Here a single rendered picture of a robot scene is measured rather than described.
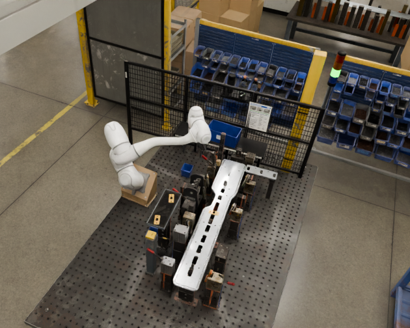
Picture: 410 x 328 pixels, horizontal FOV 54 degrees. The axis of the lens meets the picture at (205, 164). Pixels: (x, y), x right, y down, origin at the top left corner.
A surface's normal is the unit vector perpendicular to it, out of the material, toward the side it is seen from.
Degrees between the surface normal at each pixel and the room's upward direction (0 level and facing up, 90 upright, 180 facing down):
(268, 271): 0
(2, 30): 90
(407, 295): 0
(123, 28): 92
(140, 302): 0
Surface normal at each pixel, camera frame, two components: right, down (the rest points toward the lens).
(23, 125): 0.08, -0.73
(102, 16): -0.40, 0.61
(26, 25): 0.92, 0.31
